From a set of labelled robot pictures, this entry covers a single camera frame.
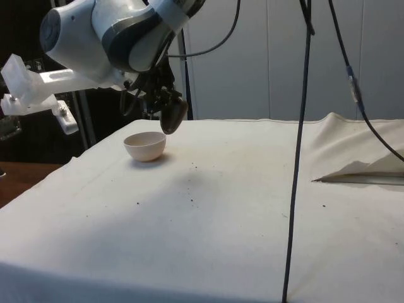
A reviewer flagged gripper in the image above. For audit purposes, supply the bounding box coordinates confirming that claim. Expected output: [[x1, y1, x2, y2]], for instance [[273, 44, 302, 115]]
[[135, 61, 182, 110]]

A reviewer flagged white bowl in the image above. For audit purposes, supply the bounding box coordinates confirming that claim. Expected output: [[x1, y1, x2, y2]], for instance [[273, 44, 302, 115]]
[[123, 131, 167, 163]]

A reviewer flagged pale locker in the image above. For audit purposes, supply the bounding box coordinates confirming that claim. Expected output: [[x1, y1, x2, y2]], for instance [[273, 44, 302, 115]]
[[266, 0, 361, 122], [359, 0, 404, 121], [184, 0, 269, 121]]

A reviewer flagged black cable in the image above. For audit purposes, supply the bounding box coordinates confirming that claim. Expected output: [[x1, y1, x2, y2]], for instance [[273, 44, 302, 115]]
[[327, 0, 404, 162], [179, 27, 194, 121], [166, 0, 242, 59], [281, 0, 316, 303]]

